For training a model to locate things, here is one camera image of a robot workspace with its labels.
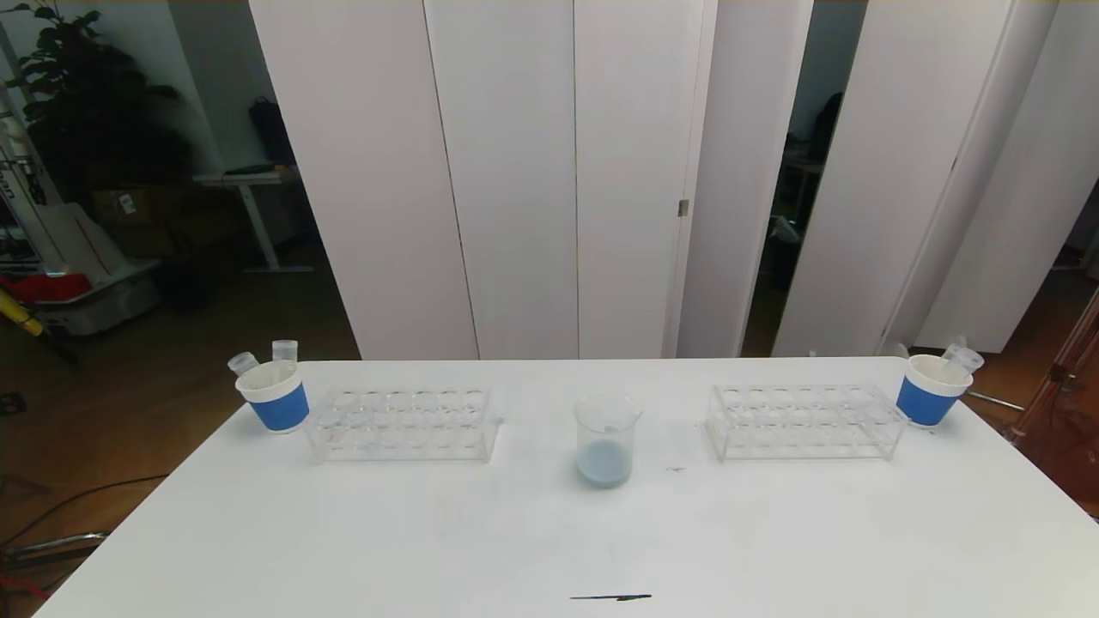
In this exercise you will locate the white partition foot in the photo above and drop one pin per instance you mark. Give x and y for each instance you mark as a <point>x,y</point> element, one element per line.
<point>901,348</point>

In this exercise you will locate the grey metal bar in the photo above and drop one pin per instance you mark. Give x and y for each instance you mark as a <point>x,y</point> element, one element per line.
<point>60,541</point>

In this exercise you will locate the white partition panel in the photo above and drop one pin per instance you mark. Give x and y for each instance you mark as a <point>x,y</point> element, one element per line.
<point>738,129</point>
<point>901,86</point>
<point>1047,129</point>

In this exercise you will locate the clear glass beaker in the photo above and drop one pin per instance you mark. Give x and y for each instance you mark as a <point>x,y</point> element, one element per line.
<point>605,463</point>

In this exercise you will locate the test tube with blue pigment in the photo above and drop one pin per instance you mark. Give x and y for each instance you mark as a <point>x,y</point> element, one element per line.
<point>243,362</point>

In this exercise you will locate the yellow tool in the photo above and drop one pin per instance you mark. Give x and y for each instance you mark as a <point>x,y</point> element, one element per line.
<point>21,316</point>

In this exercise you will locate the black backpack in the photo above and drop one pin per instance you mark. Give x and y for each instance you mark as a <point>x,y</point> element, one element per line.
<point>270,129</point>

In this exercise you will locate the dark green potted plant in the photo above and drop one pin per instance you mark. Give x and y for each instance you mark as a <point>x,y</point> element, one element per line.
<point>86,94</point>

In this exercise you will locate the cardboard box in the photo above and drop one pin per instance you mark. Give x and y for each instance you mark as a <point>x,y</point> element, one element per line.
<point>129,206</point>

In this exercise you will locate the chrome floor leg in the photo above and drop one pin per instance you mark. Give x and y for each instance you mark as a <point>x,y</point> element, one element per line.
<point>994,400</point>

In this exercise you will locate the white standing desk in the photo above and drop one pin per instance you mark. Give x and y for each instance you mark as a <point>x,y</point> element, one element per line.
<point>249,178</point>

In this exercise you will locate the clear acrylic test tube rack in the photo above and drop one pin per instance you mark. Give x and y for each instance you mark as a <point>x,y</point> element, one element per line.
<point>412,425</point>
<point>790,425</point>

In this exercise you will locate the white leaning board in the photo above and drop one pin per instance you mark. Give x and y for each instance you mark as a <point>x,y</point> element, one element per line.
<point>73,240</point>

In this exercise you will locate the white equipment base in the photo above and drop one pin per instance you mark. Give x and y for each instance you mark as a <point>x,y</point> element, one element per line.
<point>103,305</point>

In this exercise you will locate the test tube with yellow pigment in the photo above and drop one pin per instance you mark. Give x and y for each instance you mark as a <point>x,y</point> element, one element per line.
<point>955,354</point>

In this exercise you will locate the white three-panel folding screen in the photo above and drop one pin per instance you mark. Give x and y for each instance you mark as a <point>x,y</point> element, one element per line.
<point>506,172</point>

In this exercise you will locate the brown wooden stand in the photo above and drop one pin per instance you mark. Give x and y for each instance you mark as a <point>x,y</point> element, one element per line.
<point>1065,412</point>

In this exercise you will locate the white paper cup blue sleeve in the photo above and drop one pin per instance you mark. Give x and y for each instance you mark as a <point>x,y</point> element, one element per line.
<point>279,405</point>
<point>925,402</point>

